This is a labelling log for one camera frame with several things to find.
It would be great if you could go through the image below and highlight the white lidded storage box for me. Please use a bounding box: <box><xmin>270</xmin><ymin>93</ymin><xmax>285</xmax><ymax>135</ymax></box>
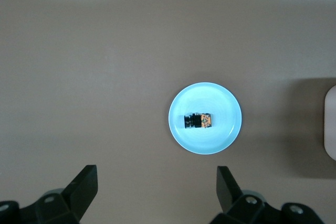
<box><xmin>323</xmin><ymin>84</ymin><xmax>336</xmax><ymax>161</ymax></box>

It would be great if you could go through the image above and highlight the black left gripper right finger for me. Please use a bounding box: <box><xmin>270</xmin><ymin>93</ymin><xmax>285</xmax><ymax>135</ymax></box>
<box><xmin>209</xmin><ymin>165</ymin><xmax>325</xmax><ymax>224</ymax></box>

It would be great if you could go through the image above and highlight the light blue round plate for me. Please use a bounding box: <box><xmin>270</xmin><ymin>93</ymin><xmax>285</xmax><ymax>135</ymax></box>
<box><xmin>167</xmin><ymin>82</ymin><xmax>243</xmax><ymax>155</ymax></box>

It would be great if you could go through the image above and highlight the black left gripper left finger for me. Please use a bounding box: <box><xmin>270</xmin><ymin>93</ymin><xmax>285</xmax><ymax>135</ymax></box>
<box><xmin>0</xmin><ymin>164</ymin><xmax>99</xmax><ymax>224</ymax></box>

